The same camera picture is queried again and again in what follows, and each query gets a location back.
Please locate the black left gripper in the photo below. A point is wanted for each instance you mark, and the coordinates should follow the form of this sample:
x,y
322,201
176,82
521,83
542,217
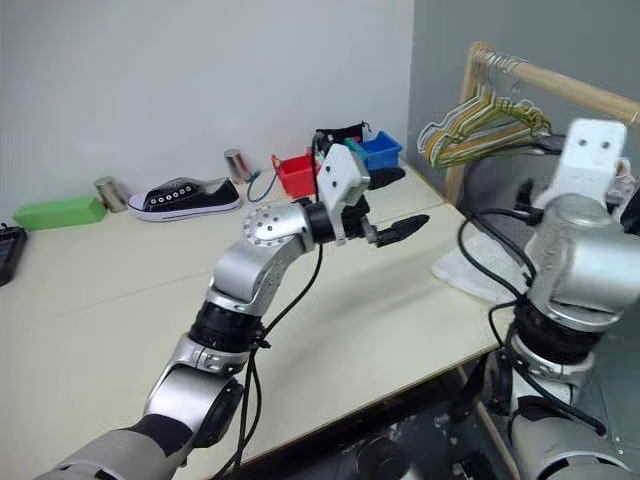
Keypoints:
x,y
357,220

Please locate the white cloth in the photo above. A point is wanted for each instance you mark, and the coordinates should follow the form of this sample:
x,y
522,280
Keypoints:
x,y
465,272

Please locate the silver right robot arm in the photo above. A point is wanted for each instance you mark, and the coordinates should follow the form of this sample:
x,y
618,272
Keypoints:
x,y
575,260

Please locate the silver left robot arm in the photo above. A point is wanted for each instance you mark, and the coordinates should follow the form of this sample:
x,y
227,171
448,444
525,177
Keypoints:
x,y
270,250

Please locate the blue plastic bin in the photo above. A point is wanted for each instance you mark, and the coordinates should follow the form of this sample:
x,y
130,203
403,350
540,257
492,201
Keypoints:
x,y
380,150

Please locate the black bin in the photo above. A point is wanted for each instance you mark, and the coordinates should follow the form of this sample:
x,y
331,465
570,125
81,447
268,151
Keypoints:
x,y
332,135

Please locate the bunch of clothes hangers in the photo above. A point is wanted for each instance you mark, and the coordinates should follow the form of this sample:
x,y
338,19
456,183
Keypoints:
x,y
462,131

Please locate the red plastic bin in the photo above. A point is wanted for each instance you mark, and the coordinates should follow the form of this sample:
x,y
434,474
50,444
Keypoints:
x,y
297,175

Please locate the silver metal can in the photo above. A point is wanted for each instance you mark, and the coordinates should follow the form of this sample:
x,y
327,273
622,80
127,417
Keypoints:
x,y
111,195
236,167

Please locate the black and white sneaker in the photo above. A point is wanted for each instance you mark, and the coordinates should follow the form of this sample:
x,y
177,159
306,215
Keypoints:
x,y
200,197

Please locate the wooden clothes rack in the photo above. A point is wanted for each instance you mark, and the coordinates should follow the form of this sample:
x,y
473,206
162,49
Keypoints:
x,y
575,85

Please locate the dark rounded shape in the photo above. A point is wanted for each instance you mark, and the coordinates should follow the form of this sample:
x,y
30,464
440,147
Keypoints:
x,y
380,460

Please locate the green rectangular box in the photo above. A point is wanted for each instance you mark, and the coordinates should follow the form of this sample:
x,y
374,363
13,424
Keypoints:
x,y
55,212

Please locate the black flat device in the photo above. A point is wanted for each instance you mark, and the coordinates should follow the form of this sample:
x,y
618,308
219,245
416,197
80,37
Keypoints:
x,y
10,255

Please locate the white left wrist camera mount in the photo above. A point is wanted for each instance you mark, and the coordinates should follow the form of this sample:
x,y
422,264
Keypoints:
x,y
340,175

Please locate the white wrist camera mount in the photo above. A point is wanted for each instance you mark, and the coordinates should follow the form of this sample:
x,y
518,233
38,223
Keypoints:
x,y
340,175
590,150

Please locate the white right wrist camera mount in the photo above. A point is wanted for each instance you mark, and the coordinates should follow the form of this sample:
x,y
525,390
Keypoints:
x,y
590,150

